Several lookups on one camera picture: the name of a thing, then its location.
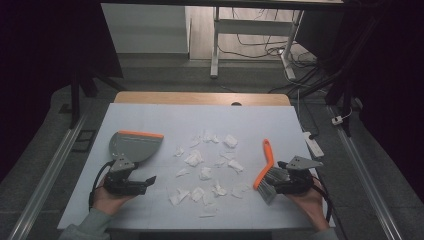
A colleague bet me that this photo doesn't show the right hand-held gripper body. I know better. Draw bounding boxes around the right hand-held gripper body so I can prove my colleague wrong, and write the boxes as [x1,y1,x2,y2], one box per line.
[273,155,324,196]

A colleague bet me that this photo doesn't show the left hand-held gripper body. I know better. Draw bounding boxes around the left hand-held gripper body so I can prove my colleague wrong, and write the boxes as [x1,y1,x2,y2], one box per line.
[103,154,148,197]

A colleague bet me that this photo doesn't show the orange brush with grey bristles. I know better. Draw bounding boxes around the orange brush with grey bristles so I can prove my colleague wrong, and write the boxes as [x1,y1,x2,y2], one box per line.
[252,138,288,205]

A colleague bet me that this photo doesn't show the grey dustpan with orange edge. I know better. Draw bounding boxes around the grey dustpan with orange edge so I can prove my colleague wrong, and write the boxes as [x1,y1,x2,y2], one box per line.
[108,129,165,165]

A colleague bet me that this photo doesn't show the pile of white paper scraps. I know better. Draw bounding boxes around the pile of white paper scraps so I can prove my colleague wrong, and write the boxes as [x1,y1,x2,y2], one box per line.
[167,130,252,219]

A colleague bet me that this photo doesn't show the person's left hand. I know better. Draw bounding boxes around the person's left hand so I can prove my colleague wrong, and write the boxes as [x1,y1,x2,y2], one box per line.
[91,184,134,216]

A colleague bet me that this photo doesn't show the person's right hand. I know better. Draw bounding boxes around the person's right hand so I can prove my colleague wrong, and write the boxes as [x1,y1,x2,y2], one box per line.
[286,176,331,232]

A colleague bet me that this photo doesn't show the white power strip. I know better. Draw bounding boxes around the white power strip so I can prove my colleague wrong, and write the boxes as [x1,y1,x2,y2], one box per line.
[302,131,325,159]

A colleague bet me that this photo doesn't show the white table cover board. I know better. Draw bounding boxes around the white table cover board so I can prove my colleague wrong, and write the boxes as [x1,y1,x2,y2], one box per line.
[57,102,336,232]

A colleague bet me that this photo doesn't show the black metal stand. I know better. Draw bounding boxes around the black metal stand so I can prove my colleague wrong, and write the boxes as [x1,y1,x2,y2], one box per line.
[58,61,128,130]
[293,13,388,138]

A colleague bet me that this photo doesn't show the wooden table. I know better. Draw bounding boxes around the wooden table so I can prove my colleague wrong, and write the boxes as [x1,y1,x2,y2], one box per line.
[113,91,292,107]

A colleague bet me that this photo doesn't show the white cabinet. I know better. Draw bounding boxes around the white cabinet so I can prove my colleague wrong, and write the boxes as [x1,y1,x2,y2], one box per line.
[100,3,192,55]

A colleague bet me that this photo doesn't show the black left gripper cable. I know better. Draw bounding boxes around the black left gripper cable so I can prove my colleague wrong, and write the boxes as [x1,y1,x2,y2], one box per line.
[88,160,115,212]

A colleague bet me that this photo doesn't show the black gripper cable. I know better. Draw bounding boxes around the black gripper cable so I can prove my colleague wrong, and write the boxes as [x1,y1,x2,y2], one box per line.
[310,168,335,224]
[88,160,115,212]

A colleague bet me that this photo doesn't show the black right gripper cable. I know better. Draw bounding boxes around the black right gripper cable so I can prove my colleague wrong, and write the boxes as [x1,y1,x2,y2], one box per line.
[310,168,335,224]

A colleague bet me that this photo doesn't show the aluminium floor rail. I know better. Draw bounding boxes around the aluminium floor rail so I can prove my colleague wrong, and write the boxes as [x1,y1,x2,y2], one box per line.
[7,112,90,240]
[327,105,404,240]

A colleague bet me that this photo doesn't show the black floor cables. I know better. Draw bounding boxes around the black floor cables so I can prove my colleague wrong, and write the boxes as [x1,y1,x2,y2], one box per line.
[218,8,322,95]

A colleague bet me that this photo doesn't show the white desk frame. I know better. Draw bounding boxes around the white desk frame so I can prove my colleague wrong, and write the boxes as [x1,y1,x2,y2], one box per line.
[209,6,305,81]

